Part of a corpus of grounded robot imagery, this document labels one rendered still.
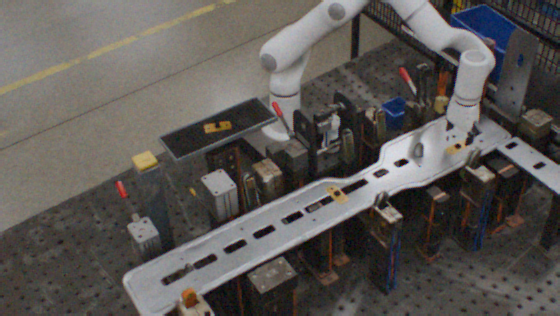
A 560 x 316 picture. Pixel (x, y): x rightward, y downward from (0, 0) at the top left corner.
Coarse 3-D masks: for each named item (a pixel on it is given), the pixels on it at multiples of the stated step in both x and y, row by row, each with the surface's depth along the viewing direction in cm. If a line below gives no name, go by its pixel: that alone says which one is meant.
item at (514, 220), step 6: (522, 174) 230; (522, 180) 234; (516, 186) 234; (522, 186) 237; (516, 192) 237; (522, 192) 239; (510, 198) 240; (516, 198) 240; (510, 204) 241; (516, 204) 242; (510, 210) 243; (516, 210) 245; (510, 216) 246; (516, 216) 247; (504, 222) 246; (510, 222) 245; (516, 222) 245; (522, 222) 245
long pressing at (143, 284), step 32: (384, 160) 228; (416, 160) 228; (448, 160) 227; (320, 192) 218; (352, 192) 218; (224, 224) 209; (256, 224) 209; (288, 224) 209; (320, 224) 208; (160, 256) 201; (192, 256) 201; (224, 256) 201; (256, 256) 200; (128, 288) 194; (160, 288) 193
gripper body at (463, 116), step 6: (450, 102) 221; (456, 102) 217; (450, 108) 222; (456, 108) 219; (462, 108) 217; (468, 108) 215; (474, 108) 215; (450, 114) 223; (456, 114) 221; (462, 114) 218; (468, 114) 216; (474, 114) 216; (450, 120) 225; (456, 120) 222; (462, 120) 219; (468, 120) 217; (474, 120) 218; (462, 126) 220; (468, 126) 219
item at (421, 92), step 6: (420, 66) 230; (426, 66) 231; (420, 72) 230; (426, 72) 228; (420, 78) 231; (426, 78) 233; (420, 84) 233; (426, 84) 234; (420, 90) 234; (426, 90) 236; (420, 96) 236; (426, 96) 237; (420, 102) 237; (426, 102) 239; (420, 108) 238; (426, 108) 240
